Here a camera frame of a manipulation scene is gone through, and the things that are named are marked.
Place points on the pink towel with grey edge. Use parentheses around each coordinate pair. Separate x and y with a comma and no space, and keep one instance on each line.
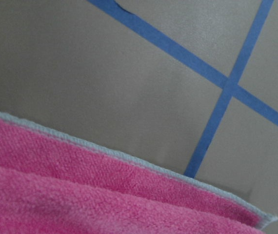
(53,183)

